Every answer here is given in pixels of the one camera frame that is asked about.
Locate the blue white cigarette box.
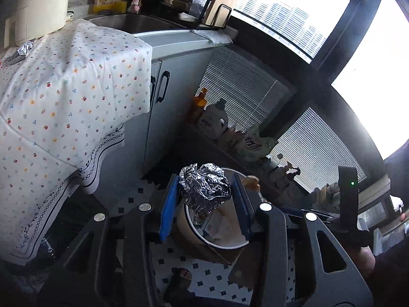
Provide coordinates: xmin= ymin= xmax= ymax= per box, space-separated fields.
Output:
xmin=1 ymin=52 xmax=26 ymax=67

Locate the right hand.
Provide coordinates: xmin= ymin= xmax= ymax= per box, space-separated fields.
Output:
xmin=351 ymin=247 xmax=376 ymax=278

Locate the grey cabinet door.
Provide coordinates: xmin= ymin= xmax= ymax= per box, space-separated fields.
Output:
xmin=144 ymin=49 xmax=215 ymax=171

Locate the green white refill pouch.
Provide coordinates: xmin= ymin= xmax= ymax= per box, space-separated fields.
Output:
xmin=235 ymin=123 xmax=278 ymax=162

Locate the cream air fryer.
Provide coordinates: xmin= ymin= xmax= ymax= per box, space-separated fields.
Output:
xmin=4 ymin=0 xmax=69 ymax=48

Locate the crumpled silver foil sheet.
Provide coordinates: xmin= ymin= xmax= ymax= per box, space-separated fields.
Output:
xmin=16 ymin=40 xmax=35 ymax=57

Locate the black dish rack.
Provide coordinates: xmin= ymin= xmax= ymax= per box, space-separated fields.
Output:
xmin=153 ymin=0 xmax=232 ymax=30

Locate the white paper trash bucket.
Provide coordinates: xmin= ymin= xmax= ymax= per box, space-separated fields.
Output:
xmin=174 ymin=167 xmax=260 ymax=257

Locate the orange spray bottle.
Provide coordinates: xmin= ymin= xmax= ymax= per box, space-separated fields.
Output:
xmin=187 ymin=88 xmax=207 ymax=123

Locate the aluminium foil ball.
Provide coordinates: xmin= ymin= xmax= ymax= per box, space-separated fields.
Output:
xmin=179 ymin=163 xmax=232 ymax=216

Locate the steel kitchen sink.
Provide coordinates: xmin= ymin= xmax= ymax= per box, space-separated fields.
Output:
xmin=85 ymin=14 xmax=186 ymax=34

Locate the white laundry detergent bottle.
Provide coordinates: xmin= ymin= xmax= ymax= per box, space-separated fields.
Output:
xmin=197 ymin=98 xmax=228 ymax=140

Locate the floral white tablecloth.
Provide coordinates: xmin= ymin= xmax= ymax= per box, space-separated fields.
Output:
xmin=1 ymin=19 xmax=153 ymax=265

